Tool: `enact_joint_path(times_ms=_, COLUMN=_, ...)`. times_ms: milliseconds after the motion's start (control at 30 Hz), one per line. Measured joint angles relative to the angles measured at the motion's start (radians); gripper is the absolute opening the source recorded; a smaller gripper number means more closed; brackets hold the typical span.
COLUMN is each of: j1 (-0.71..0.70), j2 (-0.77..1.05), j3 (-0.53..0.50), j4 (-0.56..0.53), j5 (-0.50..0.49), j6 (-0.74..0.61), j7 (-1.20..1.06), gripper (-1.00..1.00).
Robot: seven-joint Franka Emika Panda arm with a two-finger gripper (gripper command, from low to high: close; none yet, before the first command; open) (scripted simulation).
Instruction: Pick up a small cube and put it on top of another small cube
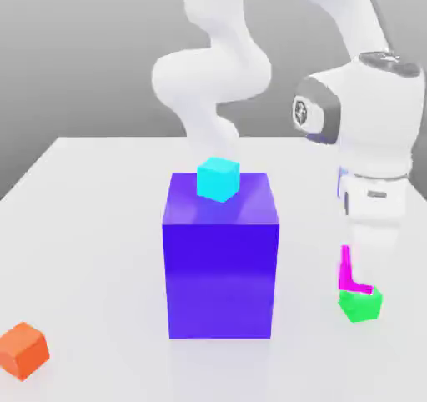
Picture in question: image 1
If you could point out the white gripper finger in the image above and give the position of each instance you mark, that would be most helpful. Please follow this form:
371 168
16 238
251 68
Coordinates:
375 255

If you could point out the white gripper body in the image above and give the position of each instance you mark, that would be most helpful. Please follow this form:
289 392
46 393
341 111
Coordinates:
377 205

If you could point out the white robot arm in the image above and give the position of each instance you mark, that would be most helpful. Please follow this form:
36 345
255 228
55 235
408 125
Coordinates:
213 71

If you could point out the small green cube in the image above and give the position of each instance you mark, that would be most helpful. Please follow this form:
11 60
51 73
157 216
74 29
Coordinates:
360 307

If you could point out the small cyan cube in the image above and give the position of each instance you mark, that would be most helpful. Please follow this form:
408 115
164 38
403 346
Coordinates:
217 181

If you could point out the small orange cube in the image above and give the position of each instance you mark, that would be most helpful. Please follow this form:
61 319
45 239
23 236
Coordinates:
23 352

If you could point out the large purple box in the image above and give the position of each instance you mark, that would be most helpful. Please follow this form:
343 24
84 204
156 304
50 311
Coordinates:
220 275

